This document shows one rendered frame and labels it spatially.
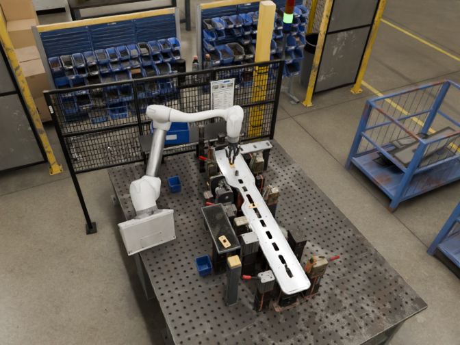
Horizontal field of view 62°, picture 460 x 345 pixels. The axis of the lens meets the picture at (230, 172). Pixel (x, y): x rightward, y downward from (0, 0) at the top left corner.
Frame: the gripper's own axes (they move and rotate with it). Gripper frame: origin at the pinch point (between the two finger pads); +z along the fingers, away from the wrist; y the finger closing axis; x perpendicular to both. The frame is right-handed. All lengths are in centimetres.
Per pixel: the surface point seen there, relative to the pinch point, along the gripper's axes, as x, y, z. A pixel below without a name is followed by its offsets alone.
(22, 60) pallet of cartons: -284, 170, 31
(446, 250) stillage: 86, -183, 85
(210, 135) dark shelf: -37.7, 5.8, 1.7
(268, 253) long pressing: 88, 6, 4
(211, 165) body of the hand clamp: 2.3, 17.9, -0.5
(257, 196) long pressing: 38.5, -6.0, 4.5
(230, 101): -55, -18, -17
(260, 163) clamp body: 8.2, -21.5, 2.7
